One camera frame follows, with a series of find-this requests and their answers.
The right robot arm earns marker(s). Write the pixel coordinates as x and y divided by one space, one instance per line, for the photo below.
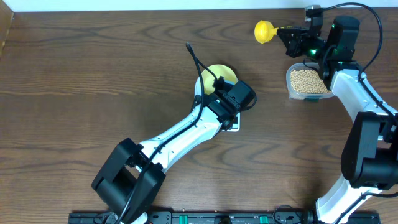
369 157

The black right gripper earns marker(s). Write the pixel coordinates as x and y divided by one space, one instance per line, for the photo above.
293 47

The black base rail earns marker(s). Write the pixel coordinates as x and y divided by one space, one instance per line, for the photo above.
167 217

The clear container of soybeans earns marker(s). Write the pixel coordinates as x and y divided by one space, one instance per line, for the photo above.
303 83

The yellow plastic measuring scoop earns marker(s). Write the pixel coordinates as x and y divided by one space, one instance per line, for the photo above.
264 31

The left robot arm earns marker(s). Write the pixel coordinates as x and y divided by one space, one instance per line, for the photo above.
132 175

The yellow plastic bowl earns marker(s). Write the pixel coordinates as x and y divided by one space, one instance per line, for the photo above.
219 71

